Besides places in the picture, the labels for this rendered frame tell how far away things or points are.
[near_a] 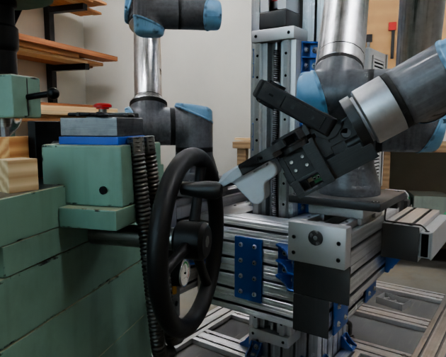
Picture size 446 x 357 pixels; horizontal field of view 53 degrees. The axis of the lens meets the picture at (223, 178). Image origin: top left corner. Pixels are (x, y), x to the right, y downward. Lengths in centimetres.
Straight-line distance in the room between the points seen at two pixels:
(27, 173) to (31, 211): 5
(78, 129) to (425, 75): 47
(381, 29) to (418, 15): 289
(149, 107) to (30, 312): 81
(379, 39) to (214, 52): 140
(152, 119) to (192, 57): 293
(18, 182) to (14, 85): 21
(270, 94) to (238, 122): 345
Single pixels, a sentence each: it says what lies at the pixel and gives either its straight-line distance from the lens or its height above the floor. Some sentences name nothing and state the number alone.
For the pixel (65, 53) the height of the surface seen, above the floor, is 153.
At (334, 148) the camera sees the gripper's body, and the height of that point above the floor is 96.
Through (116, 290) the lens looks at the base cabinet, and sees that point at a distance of 87.
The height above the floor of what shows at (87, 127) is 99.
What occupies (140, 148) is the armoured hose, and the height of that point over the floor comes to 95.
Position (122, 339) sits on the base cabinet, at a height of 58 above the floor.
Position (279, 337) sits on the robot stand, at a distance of 142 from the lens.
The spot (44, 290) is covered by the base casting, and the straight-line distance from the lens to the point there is 70.
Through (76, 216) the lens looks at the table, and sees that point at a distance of 68.
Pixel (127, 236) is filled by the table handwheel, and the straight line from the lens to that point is 73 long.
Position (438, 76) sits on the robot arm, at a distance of 57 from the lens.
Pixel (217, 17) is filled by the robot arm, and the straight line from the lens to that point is 118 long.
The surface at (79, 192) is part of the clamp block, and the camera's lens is 69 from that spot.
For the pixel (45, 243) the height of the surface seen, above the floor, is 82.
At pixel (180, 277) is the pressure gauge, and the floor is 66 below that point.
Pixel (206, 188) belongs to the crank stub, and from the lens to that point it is 59.
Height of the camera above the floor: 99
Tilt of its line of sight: 7 degrees down
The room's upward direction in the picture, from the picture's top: straight up
